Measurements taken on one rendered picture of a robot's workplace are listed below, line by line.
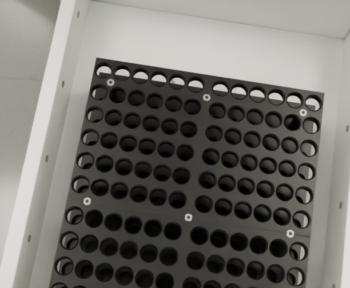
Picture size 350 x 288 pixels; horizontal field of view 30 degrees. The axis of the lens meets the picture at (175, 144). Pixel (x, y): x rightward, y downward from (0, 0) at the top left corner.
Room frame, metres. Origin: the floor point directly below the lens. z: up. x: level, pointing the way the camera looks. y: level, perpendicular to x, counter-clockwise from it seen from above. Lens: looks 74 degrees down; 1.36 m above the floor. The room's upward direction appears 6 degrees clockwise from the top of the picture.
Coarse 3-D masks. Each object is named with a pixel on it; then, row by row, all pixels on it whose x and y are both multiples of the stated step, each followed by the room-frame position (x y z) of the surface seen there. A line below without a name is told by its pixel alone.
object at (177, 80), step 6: (108, 72) 0.21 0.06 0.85; (120, 72) 0.21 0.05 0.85; (126, 72) 0.21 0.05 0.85; (138, 72) 0.21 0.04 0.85; (144, 78) 0.21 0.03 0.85; (156, 78) 0.21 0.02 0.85; (162, 78) 0.21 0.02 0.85; (174, 78) 0.21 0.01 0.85; (180, 78) 0.21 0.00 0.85; (180, 84) 0.20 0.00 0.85; (192, 84) 0.20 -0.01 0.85; (198, 84) 0.20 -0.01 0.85; (222, 90) 0.20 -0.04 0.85; (234, 90) 0.20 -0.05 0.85
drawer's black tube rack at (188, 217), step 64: (128, 128) 0.14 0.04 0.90; (192, 128) 0.16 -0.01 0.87; (256, 128) 0.15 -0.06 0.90; (320, 128) 0.16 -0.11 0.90; (128, 192) 0.10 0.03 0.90; (192, 192) 0.10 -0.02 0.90; (256, 192) 0.11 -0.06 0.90; (64, 256) 0.05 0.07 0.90; (128, 256) 0.05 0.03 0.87; (192, 256) 0.06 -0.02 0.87; (256, 256) 0.06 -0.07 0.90
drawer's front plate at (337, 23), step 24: (96, 0) 0.28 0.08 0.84; (120, 0) 0.28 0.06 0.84; (144, 0) 0.28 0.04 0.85; (168, 0) 0.28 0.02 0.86; (192, 0) 0.27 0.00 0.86; (216, 0) 0.27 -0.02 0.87; (240, 0) 0.27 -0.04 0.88; (264, 0) 0.27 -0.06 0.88; (288, 0) 0.27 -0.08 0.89; (312, 0) 0.27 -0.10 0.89; (336, 0) 0.27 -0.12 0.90; (264, 24) 0.27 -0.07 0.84; (288, 24) 0.27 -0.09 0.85; (312, 24) 0.27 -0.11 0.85; (336, 24) 0.27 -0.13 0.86
